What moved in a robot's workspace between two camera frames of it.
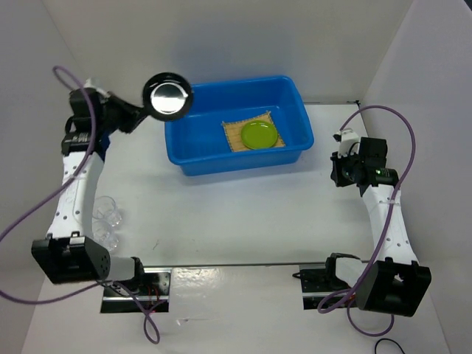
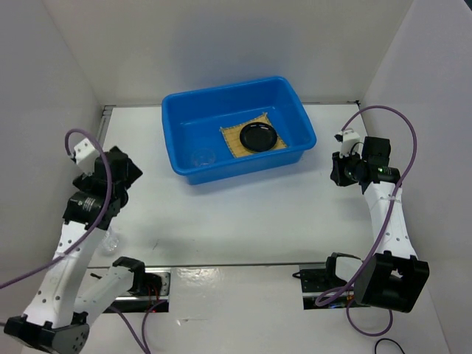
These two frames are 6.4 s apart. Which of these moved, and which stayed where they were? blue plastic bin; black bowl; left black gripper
Moved: left black gripper; black bowl
Stayed: blue plastic bin
